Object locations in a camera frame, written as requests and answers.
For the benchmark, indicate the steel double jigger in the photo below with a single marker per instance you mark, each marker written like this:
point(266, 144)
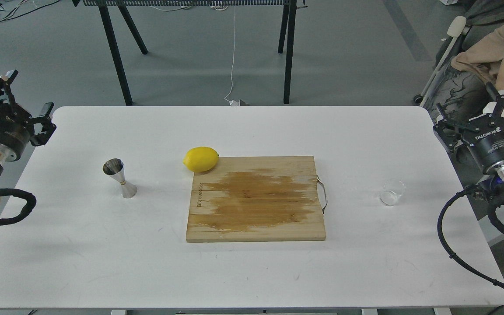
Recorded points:
point(115, 169)

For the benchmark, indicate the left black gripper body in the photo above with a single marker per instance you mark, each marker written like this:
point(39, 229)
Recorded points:
point(14, 137)

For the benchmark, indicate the wooden cutting board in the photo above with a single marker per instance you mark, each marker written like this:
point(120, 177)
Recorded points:
point(256, 199)

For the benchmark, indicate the white office chair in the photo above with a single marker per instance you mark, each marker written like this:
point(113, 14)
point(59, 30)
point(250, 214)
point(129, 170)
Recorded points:
point(456, 32)

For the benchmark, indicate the yellow lemon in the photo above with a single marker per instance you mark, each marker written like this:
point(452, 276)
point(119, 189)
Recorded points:
point(201, 159)

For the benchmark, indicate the small clear glass cup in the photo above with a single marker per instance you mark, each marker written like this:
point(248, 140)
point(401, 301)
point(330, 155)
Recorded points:
point(392, 192)

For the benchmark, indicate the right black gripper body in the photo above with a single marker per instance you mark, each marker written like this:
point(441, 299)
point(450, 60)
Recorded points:
point(485, 141)

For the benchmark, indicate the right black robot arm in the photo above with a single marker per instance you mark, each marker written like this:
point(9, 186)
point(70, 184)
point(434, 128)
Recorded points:
point(491, 190)

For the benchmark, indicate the black metal frame table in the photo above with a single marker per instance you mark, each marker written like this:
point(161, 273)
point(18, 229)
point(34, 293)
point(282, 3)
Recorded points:
point(189, 37)

